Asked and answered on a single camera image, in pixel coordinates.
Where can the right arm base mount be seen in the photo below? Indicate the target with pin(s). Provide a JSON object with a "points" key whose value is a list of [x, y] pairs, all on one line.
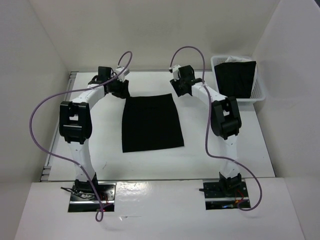
{"points": [[217, 198]]}

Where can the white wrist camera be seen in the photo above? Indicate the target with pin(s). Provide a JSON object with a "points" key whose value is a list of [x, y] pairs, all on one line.
{"points": [[121, 73], [175, 71]]}

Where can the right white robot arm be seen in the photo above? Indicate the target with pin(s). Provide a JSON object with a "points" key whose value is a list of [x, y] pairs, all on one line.
{"points": [[223, 119]]}

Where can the black skirt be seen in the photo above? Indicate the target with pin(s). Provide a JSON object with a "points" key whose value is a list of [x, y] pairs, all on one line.
{"points": [[225, 82], [150, 123]]}

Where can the white skirt in basket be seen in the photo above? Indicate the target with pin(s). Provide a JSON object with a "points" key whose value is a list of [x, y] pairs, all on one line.
{"points": [[243, 76]]}

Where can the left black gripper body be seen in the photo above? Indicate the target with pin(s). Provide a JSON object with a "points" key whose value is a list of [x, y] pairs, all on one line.
{"points": [[116, 88]]}

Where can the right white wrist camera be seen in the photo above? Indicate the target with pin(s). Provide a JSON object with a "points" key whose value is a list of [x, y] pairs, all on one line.
{"points": [[175, 71]]}

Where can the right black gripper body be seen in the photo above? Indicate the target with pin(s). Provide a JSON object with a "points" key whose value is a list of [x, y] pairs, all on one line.
{"points": [[178, 87]]}

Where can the white plastic basket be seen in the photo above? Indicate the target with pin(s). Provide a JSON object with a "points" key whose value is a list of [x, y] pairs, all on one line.
{"points": [[258, 90]]}

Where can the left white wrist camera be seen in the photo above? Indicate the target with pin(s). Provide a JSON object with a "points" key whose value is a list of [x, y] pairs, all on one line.
{"points": [[121, 73]]}

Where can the black skirt in basket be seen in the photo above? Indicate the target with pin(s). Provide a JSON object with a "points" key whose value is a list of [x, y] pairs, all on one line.
{"points": [[225, 82]]}

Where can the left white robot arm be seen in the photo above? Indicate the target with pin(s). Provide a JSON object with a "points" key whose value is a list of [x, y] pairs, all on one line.
{"points": [[75, 122]]}

